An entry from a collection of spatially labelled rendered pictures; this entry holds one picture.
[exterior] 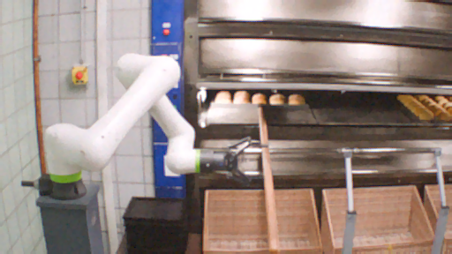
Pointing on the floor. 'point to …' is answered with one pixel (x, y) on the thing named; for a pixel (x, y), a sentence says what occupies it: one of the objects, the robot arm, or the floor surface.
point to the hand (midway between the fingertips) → (266, 161)
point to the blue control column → (169, 11)
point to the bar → (351, 184)
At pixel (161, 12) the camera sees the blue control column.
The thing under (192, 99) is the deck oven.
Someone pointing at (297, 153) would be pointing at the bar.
